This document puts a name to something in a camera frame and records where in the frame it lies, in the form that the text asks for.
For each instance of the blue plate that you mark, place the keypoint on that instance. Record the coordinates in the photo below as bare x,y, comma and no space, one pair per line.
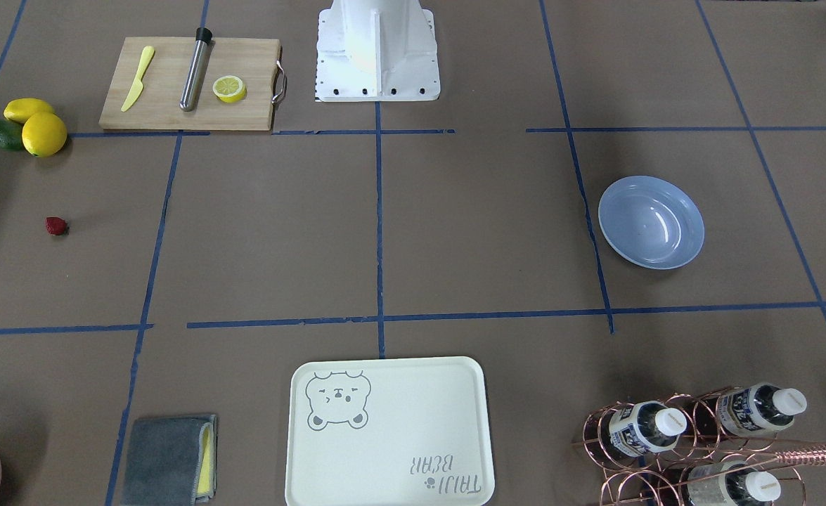
651,222

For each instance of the red strawberry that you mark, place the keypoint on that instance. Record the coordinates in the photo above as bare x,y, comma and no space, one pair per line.
56,226

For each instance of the cream bear tray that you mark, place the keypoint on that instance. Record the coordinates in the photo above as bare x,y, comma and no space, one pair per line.
403,431

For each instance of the half lemon slice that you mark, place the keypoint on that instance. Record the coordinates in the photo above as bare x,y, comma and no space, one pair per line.
229,89

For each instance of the bottle white cap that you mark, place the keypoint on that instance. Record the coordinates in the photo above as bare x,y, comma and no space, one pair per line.
761,409
644,428
730,483

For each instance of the steel muddler black cap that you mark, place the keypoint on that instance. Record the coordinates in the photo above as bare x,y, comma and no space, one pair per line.
197,70

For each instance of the grey yellow folded cloth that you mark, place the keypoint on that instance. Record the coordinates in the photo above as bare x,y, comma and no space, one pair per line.
172,460

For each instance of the yellow plastic knife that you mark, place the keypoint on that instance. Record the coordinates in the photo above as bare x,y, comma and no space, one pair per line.
137,85

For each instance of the yellow lemon large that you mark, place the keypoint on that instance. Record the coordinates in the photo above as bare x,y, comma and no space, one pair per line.
44,134

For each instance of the bottle white cap lower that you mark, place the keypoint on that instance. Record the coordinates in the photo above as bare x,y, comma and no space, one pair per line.
730,483

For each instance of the yellow lemon small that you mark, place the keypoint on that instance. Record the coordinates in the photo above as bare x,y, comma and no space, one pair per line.
22,109

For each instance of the green avocado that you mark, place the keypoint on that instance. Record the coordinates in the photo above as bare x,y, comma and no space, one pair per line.
11,136

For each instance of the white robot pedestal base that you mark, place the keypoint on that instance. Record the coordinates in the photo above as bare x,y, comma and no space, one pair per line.
376,51

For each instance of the copper wire bottle rack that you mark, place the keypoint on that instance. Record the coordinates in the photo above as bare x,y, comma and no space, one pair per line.
658,479

